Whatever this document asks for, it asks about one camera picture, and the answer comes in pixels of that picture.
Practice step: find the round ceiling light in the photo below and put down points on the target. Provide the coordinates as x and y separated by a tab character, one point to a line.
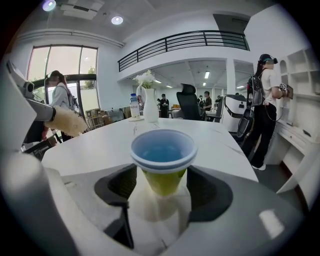
117	20
49	5

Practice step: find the black phone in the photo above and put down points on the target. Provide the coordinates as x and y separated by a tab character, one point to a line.
307	133

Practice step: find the white cabinet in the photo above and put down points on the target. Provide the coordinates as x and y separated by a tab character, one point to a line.
297	112

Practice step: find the white ceramic vase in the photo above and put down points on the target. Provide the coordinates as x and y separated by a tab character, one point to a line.
150	107

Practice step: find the ceiling air vent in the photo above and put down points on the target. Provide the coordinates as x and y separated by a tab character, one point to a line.
82	8

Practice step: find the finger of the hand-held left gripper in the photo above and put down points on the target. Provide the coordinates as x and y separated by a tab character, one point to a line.
27	90
43	112

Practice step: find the clear water bottle blue cap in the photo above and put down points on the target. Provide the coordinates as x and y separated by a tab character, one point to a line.
135	107

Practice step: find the large window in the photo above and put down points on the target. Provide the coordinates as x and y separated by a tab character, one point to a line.
62	62

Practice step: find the white and black machine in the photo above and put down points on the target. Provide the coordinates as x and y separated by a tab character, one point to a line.
235	110

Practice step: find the black office chair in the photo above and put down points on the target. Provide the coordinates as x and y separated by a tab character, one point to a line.
188	102

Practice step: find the stack of cardboard boxes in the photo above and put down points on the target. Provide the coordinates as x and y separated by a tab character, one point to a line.
96	118

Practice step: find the black balcony railing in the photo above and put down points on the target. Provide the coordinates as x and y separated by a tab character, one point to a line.
187	42

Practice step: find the white round coaster plate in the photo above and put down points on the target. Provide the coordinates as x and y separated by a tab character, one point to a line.
136	119

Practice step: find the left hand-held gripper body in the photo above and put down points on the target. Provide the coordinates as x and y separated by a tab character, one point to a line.
12	120

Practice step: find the white flower bouquet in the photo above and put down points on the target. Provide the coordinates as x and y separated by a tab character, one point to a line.
145	80

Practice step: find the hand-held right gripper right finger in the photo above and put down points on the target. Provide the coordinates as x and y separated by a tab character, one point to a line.
250	225

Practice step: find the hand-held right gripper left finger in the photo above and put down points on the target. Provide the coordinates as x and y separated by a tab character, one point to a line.
82	200

